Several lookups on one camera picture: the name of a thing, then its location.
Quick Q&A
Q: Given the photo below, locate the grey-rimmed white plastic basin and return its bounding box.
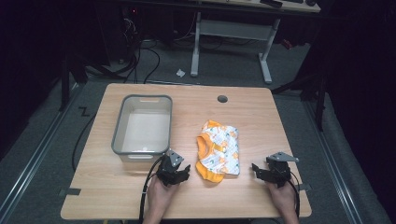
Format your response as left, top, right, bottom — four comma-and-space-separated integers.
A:
110, 93, 174, 163

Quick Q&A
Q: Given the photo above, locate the thin black floor cable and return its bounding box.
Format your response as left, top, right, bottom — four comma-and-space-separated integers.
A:
71, 112, 98, 173

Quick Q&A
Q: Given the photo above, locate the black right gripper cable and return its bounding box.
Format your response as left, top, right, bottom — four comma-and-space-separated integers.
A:
288, 171, 302, 218

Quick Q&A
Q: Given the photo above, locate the person's right hand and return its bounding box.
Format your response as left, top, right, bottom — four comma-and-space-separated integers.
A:
265, 181, 297, 217

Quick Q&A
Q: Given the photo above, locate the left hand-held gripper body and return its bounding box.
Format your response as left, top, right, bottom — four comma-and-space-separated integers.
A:
155, 149, 185, 188

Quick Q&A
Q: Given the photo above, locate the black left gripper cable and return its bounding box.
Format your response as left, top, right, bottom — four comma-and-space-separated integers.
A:
137, 154, 166, 224

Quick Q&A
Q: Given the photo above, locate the metal floor rail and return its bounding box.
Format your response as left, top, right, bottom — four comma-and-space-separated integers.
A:
0, 83, 82, 217
302, 98, 366, 224

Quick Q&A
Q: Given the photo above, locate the bundle of black floor cables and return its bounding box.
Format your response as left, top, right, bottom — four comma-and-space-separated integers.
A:
121, 17, 162, 85

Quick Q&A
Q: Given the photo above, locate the orange and white baby garment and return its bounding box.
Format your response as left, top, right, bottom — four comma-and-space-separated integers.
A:
194, 119, 242, 184

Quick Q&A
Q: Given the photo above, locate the white-framed wooden desk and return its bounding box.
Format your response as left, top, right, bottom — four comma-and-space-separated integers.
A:
189, 0, 322, 85

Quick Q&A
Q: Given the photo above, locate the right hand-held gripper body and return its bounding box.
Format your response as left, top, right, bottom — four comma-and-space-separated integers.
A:
263, 151, 300, 189

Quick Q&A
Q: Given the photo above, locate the black metal stand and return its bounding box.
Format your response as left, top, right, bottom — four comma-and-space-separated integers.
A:
270, 69, 329, 133
58, 55, 90, 113

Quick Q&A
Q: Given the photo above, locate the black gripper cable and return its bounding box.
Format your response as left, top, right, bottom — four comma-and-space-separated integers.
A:
137, 154, 166, 224
288, 171, 302, 218

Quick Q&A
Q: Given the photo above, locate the person's left hand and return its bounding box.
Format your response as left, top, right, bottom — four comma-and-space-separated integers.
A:
145, 175, 180, 217

